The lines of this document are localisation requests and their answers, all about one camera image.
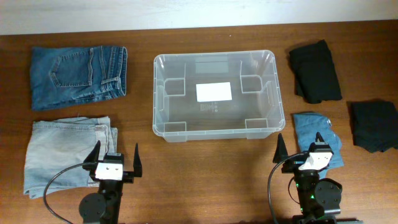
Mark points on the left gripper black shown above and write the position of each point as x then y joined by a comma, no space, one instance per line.
127,176

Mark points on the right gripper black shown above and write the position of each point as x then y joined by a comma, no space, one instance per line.
278,154

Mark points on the blue garment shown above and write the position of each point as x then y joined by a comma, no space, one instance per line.
306,127

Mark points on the black garment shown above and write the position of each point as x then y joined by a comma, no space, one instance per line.
315,73

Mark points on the dark navy garment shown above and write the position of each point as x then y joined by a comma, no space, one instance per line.
374,125

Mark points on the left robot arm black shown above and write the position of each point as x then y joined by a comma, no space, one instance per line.
104,205

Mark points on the light blue folded jeans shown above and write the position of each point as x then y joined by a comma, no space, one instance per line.
56,145

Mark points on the clear plastic storage bin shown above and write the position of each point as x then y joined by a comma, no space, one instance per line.
255,111

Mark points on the white label in bin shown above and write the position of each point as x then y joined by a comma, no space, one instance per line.
209,92

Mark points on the dark blue folded jeans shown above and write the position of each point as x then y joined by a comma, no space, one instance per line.
63,77

